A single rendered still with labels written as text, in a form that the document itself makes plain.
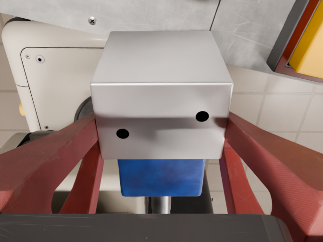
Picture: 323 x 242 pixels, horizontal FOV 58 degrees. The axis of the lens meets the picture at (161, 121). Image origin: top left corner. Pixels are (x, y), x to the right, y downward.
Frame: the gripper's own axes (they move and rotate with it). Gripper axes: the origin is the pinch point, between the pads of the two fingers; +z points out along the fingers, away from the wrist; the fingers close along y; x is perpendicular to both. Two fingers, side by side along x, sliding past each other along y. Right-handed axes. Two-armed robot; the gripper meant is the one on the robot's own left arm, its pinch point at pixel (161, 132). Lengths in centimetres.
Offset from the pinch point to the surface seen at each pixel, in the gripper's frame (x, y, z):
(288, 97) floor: 56, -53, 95
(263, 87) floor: 51, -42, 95
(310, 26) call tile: -0.3, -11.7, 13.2
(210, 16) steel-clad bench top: -0.4, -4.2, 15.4
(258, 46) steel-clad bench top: 2.3, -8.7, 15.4
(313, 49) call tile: 1.1, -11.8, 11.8
